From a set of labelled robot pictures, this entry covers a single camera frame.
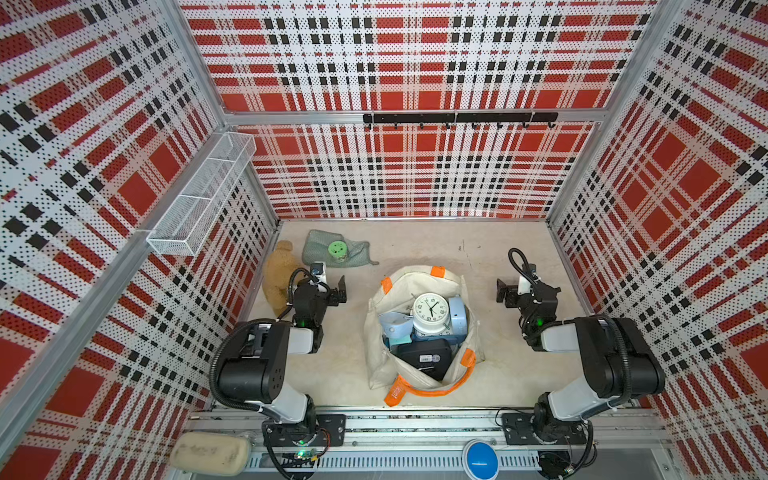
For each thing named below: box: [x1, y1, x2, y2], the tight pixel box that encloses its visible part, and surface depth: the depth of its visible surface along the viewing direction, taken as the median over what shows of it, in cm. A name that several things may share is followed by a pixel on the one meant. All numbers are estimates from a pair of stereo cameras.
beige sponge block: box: [169, 432, 252, 476], surface depth 69 cm
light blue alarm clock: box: [448, 294, 468, 337], surface depth 77 cm
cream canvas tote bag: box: [364, 265, 484, 407], surface depth 80 cm
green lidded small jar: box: [328, 240, 348, 262], surface depth 109 cm
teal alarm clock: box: [378, 311, 413, 351], surface depth 80 cm
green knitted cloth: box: [302, 229, 379, 268], surface depth 113 cm
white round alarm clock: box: [412, 292, 451, 337], surface depth 82 cm
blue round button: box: [462, 438, 499, 480], surface depth 69 cm
